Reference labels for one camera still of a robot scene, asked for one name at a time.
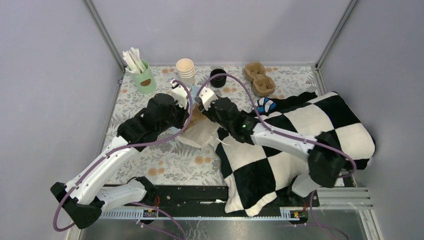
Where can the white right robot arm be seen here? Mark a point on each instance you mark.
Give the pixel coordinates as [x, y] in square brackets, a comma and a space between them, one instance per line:
[321, 152]

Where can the black white checkered pillow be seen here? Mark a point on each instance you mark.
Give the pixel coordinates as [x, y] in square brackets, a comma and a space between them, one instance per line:
[254, 174]

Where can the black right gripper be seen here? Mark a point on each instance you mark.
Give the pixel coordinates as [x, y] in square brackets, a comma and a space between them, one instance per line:
[208, 111]

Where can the single cardboard cup carrier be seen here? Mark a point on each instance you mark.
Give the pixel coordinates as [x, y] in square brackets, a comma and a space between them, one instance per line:
[197, 116]

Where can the stack of paper cups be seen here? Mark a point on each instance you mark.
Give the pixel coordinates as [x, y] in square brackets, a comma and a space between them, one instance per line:
[186, 71]

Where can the blue white patterned object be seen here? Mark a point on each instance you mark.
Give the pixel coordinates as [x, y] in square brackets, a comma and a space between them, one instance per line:
[264, 105]

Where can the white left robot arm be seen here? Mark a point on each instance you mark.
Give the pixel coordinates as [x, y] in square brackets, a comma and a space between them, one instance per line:
[82, 198]

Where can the green cup with straws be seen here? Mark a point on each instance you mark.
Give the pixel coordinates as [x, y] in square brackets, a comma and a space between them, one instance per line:
[140, 71]

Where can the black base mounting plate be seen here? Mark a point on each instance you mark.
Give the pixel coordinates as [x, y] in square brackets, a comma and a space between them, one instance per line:
[210, 201]

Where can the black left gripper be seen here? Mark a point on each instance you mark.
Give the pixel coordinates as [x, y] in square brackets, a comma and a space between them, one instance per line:
[184, 114]

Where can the floral patterned table mat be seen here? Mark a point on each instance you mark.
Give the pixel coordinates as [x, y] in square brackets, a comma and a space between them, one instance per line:
[175, 163]

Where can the light blue paper bag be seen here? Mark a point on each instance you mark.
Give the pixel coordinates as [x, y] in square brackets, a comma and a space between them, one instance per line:
[203, 133]

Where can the stack of cardboard cup carriers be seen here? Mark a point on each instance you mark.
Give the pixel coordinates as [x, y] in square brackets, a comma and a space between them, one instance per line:
[262, 85]

